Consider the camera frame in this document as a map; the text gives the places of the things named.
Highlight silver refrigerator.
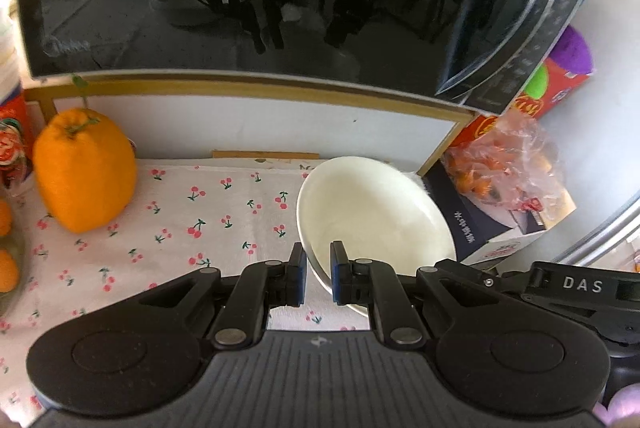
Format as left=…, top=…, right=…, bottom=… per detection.
left=539, top=0, right=640, bottom=270

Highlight large orange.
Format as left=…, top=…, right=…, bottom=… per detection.
left=32, top=107, right=138, bottom=234

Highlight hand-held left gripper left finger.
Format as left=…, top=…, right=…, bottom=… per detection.
left=140, top=242, right=308, bottom=350

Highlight red box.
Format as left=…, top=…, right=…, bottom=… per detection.
left=449, top=57, right=594, bottom=150

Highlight person's right hand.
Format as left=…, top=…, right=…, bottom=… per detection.
left=594, top=382, right=640, bottom=428

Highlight glass jar of small oranges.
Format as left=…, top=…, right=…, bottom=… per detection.
left=0, top=94, right=37, bottom=316

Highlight green toy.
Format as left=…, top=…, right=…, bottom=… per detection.
left=524, top=63, right=552, bottom=103

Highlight cherry print tablecloth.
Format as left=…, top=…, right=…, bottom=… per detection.
left=0, top=157, right=426, bottom=421

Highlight purple toy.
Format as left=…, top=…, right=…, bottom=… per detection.
left=549, top=25, right=597, bottom=77

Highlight clear plastic snack bag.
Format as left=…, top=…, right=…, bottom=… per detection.
left=444, top=112, right=560, bottom=212

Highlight cream bowl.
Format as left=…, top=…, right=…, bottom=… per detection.
left=296, top=155, right=457, bottom=320

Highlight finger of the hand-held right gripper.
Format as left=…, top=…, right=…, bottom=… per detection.
left=434, top=258, right=533, bottom=304

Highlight brown cardboard piece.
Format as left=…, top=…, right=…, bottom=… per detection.
left=211, top=149, right=321, bottom=170

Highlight dark blue and white box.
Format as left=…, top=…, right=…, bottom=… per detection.
left=421, top=157, right=577, bottom=272

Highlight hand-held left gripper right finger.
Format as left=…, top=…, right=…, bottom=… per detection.
left=329, top=240, right=502, bottom=347

